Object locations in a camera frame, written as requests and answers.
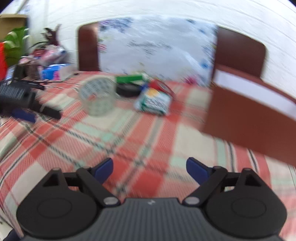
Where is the green leafy plant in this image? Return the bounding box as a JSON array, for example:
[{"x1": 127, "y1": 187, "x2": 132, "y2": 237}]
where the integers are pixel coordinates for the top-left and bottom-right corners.
[{"x1": 2, "y1": 27, "x2": 30, "y2": 66}]

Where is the green cardboard box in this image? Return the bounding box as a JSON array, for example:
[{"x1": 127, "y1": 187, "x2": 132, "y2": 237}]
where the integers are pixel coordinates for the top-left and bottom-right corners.
[{"x1": 115, "y1": 74, "x2": 149, "y2": 84}]

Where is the brown chair backrest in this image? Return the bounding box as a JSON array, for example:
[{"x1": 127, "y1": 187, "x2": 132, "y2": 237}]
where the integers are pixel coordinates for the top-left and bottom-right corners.
[
  {"x1": 77, "y1": 22, "x2": 102, "y2": 72},
  {"x1": 211, "y1": 27, "x2": 266, "y2": 80}
]

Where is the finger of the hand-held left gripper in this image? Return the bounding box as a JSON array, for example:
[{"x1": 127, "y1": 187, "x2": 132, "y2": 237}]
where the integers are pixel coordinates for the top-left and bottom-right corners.
[
  {"x1": 31, "y1": 103, "x2": 62, "y2": 120},
  {"x1": 10, "y1": 108, "x2": 37, "y2": 124}
]

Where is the red plaid tablecloth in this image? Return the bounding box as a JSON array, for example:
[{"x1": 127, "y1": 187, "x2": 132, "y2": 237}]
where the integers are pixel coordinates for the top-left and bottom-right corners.
[{"x1": 0, "y1": 71, "x2": 296, "y2": 234}]

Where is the red and white packet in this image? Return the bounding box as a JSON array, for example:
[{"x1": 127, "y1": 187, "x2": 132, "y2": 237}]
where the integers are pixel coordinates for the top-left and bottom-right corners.
[{"x1": 148, "y1": 79, "x2": 176, "y2": 96}]

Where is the black tape roll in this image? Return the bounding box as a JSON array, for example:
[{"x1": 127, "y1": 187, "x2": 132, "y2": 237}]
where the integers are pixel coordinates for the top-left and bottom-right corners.
[{"x1": 116, "y1": 82, "x2": 142, "y2": 97}]

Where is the floral plastic bag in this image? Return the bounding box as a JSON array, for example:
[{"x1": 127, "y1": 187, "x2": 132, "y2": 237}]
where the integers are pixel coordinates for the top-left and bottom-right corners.
[{"x1": 97, "y1": 16, "x2": 219, "y2": 87}]

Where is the black cable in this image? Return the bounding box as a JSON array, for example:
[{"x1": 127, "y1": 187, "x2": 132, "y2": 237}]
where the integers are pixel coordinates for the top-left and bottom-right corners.
[{"x1": 35, "y1": 72, "x2": 79, "y2": 87}]

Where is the brown open box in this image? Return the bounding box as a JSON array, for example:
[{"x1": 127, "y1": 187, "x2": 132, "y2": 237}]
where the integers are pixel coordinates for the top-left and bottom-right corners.
[{"x1": 201, "y1": 64, "x2": 296, "y2": 167}]

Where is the dark red leafy plant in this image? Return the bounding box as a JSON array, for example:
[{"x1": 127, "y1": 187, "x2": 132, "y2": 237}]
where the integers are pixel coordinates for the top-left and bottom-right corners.
[{"x1": 30, "y1": 24, "x2": 63, "y2": 50}]

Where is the green and white snack packet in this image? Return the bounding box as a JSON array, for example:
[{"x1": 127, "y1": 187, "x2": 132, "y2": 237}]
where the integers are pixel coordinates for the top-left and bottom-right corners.
[{"x1": 134, "y1": 89, "x2": 173, "y2": 116}]

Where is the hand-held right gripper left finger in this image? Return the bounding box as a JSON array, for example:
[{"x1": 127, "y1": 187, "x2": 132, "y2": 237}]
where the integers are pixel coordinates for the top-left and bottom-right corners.
[{"x1": 42, "y1": 158, "x2": 121, "y2": 207}]

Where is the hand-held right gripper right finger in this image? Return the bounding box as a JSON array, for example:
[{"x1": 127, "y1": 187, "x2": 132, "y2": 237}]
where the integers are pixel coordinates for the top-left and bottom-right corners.
[{"x1": 183, "y1": 157, "x2": 259, "y2": 207}]

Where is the blue tissue pack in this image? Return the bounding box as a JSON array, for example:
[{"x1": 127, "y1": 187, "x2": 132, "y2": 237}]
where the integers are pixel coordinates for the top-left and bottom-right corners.
[{"x1": 42, "y1": 64, "x2": 72, "y2": 80}]

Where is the pink and white packet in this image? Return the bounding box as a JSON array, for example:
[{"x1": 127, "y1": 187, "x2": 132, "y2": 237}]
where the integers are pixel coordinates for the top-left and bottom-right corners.
[{"x1": 32, "y1": 46, "x2": 68, "y2": 66}]

